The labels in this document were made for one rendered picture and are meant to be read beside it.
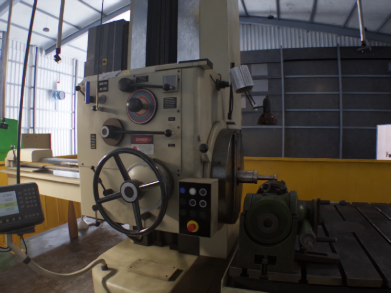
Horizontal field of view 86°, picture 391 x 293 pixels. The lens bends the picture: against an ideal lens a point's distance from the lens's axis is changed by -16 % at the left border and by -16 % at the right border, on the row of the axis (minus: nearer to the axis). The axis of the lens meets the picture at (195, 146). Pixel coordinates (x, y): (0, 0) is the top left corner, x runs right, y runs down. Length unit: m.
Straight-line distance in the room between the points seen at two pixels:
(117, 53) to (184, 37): 0.64
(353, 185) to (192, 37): 2.78
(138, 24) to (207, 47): 0.68
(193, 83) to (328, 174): 2.73
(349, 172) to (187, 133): 2.80
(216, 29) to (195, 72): 0.83
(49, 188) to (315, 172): 3.10
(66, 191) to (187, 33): 1.56
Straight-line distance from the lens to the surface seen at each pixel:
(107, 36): 2.44
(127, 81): 1.26
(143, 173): 1.12
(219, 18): 1.97
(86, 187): 1.53
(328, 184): 3.59
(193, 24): 2.01
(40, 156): 2.46
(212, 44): 1.91
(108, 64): 2.34
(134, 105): 1.17
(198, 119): 1.14
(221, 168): 1.21
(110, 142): 1.34
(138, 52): 2.16
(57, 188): 2.20
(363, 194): 3.73
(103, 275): 1.86
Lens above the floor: 1.55
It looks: 3 degrees down
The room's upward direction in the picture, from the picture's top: straight up
